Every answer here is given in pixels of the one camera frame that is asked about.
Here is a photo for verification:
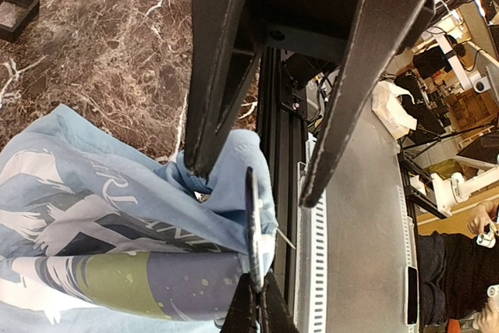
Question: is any light blue printed t-shirt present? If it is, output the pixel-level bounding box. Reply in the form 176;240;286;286
1;105;278;332

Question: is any person in black clothing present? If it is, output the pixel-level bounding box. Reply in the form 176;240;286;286
418;200;498;332

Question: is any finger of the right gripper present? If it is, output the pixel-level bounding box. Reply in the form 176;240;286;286
224;273;258;333
260;273;299;333

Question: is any white tissue pack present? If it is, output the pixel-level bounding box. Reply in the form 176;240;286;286
372;80;417;140

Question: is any black front frame rail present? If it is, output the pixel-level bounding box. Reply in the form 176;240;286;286
257;48;306;332

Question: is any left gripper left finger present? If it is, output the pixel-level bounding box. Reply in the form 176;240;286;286
185;0;260;175

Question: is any white slotted cable duct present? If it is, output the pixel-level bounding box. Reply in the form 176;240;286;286
298;161;331;333

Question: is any removed round pin brooch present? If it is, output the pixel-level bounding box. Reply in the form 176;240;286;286
244;167;274;293

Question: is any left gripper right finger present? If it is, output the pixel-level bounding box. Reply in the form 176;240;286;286
299;0;434;208

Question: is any right black display box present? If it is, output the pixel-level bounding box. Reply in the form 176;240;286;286
1;0;40;43

